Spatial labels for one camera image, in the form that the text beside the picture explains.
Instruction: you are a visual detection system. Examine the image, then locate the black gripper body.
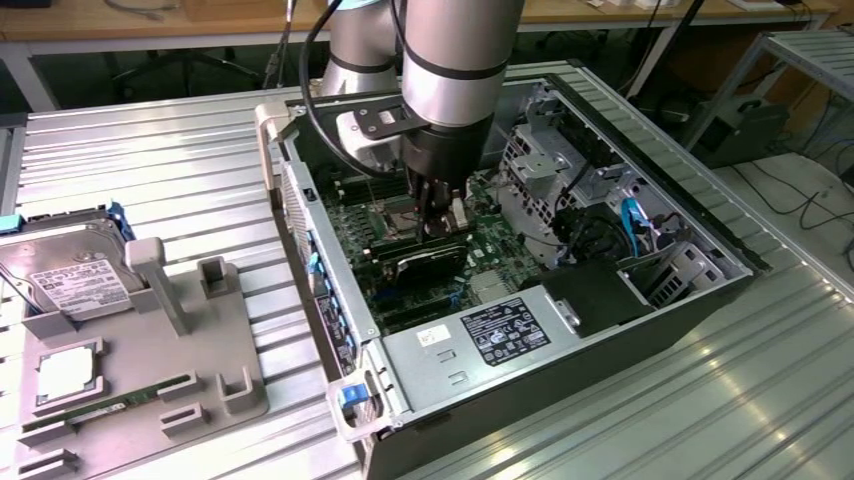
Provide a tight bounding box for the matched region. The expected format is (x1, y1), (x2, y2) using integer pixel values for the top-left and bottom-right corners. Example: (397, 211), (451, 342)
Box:
(397, 117), (497, 187)

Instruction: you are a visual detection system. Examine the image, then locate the grey hanging cable with plug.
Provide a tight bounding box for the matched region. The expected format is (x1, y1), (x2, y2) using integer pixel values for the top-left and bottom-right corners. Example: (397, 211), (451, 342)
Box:
(264, 0), (300, 90)

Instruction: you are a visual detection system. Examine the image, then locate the wooden desk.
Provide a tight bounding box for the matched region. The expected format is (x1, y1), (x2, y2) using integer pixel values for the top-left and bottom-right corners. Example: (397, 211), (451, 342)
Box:
(0, 0), (839, 49)

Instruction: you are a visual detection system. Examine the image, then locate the black cable on white table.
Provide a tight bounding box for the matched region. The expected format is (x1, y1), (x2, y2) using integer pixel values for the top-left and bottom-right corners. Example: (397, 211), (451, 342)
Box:
(730, 162), (854, 227)

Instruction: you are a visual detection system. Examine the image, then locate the black expansion slot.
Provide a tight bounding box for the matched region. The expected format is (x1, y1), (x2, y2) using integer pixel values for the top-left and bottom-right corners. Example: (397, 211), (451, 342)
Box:
(381, 293), (463, 327)

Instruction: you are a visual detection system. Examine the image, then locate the silver CPU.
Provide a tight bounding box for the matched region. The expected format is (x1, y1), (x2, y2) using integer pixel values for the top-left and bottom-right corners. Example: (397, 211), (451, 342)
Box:
(34, 346), (96, 405)

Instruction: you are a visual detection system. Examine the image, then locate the grey plastic parts rack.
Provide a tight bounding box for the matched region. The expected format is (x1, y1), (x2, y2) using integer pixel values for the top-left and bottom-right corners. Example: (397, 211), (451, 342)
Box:
(0, 238), (272, 480)

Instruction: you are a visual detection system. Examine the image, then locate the open black PC case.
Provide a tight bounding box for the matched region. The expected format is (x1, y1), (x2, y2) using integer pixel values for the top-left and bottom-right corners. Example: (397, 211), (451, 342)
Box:
(256, 72), (768, 480)

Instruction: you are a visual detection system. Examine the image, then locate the metal disk bay cage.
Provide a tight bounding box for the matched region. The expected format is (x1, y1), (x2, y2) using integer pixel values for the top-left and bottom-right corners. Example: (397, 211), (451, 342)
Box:
(492, 122), (643, 266)

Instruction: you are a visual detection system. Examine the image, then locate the graphics card with black cooler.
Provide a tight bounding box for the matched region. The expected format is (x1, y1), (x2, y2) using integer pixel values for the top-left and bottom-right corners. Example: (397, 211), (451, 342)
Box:
(388, 239), (472, 291)

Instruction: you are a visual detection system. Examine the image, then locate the silver chipset heatsink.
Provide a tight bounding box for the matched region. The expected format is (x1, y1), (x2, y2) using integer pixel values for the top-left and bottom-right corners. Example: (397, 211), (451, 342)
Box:
(465, 272), (517, 302)

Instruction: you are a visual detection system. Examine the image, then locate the green motherboard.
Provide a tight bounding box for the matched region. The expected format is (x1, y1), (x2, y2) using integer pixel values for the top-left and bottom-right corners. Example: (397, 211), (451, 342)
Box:
(325, 167), (545, 336)

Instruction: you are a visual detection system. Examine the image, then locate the CPU socket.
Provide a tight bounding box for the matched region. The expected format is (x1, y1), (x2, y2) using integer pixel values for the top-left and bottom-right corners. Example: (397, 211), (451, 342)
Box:
(377, 198), (420, 237)

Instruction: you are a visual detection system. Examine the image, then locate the silver hard disk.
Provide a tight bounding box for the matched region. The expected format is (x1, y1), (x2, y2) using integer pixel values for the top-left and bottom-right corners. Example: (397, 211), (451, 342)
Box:
(0, 219), (152, 322)

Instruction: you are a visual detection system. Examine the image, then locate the grey power supply unit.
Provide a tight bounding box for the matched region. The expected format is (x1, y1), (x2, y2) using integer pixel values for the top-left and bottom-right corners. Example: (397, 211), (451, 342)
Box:
(379, 294), (583, 417)

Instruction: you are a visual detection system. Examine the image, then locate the grey metal shelf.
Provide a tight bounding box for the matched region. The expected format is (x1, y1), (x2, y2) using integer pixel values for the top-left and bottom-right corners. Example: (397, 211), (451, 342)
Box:
(679, 29), (854, 151)

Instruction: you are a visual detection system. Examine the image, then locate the blue disk carrier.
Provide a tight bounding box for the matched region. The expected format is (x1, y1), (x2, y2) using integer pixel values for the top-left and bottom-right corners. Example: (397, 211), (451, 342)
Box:
(0, 199), (138, 242)

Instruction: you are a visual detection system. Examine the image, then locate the black box device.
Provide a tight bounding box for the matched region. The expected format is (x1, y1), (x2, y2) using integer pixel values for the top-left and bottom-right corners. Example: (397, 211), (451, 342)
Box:
(692, 97), (792, 170)

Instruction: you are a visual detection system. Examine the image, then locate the installed black RAM stick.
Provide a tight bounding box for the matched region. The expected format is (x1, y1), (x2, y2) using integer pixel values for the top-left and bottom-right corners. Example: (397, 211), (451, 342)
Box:
(365, 238), (429, 262)

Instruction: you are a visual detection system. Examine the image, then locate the blue case latch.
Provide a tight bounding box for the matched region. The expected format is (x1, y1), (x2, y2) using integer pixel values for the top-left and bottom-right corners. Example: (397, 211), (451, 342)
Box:
(335, 383), (369, 407)

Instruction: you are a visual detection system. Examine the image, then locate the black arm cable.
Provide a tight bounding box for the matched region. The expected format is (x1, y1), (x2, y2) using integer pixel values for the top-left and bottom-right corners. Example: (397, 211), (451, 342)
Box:
(297, 0), (409, 180)

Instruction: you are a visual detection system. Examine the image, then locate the blue wire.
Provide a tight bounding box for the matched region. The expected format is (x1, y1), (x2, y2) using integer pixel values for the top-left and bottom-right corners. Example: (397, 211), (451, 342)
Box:
(617, 196), (647, 260)

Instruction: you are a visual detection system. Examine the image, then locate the green RAM stick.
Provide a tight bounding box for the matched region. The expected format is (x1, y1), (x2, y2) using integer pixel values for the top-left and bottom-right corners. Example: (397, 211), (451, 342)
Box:
(21, 374), (189, 434)

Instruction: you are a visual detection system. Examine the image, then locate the black office chair base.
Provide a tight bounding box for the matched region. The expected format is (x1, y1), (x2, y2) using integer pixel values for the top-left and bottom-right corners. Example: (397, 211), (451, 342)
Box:
(109, 46), (262, 100)

